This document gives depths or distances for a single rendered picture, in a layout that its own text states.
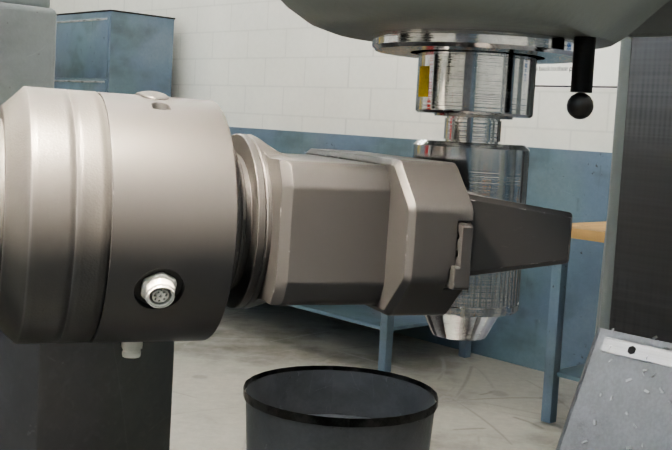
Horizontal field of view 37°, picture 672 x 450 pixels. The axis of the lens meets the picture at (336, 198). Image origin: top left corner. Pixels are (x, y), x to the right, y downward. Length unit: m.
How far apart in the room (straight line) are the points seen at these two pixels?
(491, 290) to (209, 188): 0.13
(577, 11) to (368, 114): 6.04
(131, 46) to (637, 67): 7.02
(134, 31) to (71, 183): 7.41
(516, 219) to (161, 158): 0.14
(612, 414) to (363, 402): 1.95
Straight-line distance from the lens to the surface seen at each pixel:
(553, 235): 0.40
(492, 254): 0.38
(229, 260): 0.33
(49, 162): 0.32
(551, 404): 4.63
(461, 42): 0.37
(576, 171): 5.39
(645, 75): 0.79
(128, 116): 0.34
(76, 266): 0.32
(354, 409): 2.72
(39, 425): 0.67
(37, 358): 0.65
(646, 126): 0.79
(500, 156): 0.39
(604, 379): 0.80
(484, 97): 0.39
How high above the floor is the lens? 1.27
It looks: 4 degrees down
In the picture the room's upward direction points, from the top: 3 degrees clockwise
